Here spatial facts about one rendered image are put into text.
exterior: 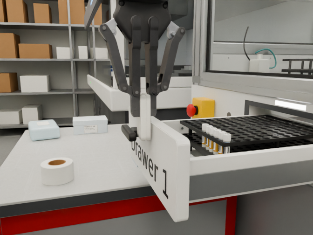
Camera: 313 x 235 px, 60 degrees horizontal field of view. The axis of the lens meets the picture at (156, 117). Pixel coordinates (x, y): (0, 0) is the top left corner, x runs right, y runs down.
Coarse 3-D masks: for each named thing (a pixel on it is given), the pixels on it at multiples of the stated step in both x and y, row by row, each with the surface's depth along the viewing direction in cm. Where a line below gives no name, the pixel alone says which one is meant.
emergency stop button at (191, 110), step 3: (189, 105) 84; (192, 105) 83; (189, 108) 83; (192, 108) 82; (195, 108) 84; (189, 111) 83; (192, 111) 82; (195, 111) 84; (189, 114) 84; (192, 114) 83
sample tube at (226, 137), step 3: (225, 135) 41; (228, 135) 41; (225, 138) 41; (228, 138) 41; (225, 141) 41; (228, 141) 41; (225, 147) 41; (228, 147) 41; (225, 150) 42; (228, 150) 42; (222, 153) 42; (225, 153) 42
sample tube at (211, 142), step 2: (210, 128) 45; (212, 128) 45; (214, 128) 45; (216, 128) 45; (210, 130) 45; (212, 130) 45; (210, 132) 45; (212, 132) 45; (210, 134) 45; (212, 134) 45; (210, 140) 46; (210, 142) 46; (212, 142) 45; (210, 144) 46; (212, 144) 46; (210, 146) 46; (212, 146) 46; (210, 148) 46; (212, 148) 46; (210, 150) 46; (212, 150) 46
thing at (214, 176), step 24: (168, 120) 60; (312, 144) 42; (192, 168) 36; (216, 168) 37; (240, 168) 38; (264, 168) 39; (288, 168) 40; (312, 168) 42; (192, 192) 36; (216, 192) 37; (240, 192) 38
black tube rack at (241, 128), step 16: (224, 128) 50; (240, 128) 51; (256, 128) 50; (272, 128) 50; (288, 128) 50; (304, 128) 50; (192, 144) 52; (240, 144) 42; (256, 144) 50; (272, 144) 51; (288, 144) 50; (304, 144) 51
